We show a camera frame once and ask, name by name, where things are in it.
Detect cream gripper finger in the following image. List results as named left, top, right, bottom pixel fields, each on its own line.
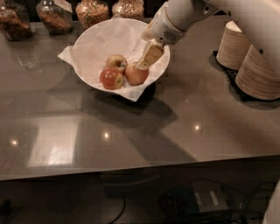
left=136, top=41, right=165, bottom=70
left=141, top=25, right=154, bottom=41

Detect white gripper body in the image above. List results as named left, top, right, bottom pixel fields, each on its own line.
left=150, top=3, right=186, bottom=45

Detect red apple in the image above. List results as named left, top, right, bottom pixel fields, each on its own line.
left=100, top=67, right=123, bottom=90
left=124, top=62, right=150, bottom=86

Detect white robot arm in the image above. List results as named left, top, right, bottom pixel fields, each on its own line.
left=136, top=0, right=280, bottom=75

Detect yellow-red apple back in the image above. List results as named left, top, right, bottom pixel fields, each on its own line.
left=105, top=54, right=128, bottom=74

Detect white bowl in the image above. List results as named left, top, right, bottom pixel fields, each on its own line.
left=70, top=17, right=171, bottom=91

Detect glass jar oats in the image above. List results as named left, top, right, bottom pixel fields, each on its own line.
left=112, top=0, right=144, bottom=20

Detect white paper liner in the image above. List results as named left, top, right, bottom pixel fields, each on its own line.
left=58, top=17, right=170, bottom=102

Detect glass jar light cereal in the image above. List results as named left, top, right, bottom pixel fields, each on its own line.
left=75, top=0, right=109, bottom=30

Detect back stack paper bowls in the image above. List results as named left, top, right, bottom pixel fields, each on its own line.
left=216, top=21, right=251, bottom=70

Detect black rubber mat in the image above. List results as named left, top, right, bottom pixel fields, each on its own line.
left=218, top=62, right=280, bottom=102

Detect glass jar labelled granola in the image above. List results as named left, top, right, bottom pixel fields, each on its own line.
left=36, top=0, right=73, bottom=35

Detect glass jar dark granola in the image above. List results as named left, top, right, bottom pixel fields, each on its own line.
left=0, top=0, right=32, bottom=41

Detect black power box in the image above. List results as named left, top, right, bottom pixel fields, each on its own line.
left=158, top=182, right=230, bottom=217

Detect black floor cable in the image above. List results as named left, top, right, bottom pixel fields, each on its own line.
left=108, top=198, right=127, bottom=224

